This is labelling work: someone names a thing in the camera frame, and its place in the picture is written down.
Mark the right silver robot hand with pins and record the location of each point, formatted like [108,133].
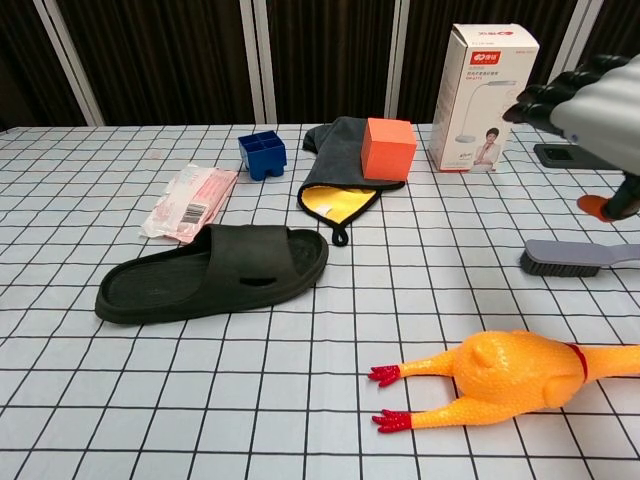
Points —
[605,115]

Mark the grey cleaning brush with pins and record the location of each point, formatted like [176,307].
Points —
[560,252]

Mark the black rubber slipper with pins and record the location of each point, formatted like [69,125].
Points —
[160,290]

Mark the black smartphone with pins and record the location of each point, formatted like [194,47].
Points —
[555,155]

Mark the white desk lamp box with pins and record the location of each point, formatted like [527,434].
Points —
[475,100]

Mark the orange cube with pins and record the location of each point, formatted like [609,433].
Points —
[385,155]

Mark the grey and yellow cloth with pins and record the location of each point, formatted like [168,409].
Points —
[335,160]

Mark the yellow rubber chicken toy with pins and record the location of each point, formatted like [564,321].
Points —
[505,370]

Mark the blue compartment box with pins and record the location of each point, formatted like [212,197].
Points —
[265,160]

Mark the pink wet wipes packet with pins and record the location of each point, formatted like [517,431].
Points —
[190,200]

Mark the checkered white tablecloth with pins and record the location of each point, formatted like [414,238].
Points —
[100,375]

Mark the white screen post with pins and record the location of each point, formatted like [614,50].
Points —
[400,60]
[70,65]
[257,75]
[575,35]

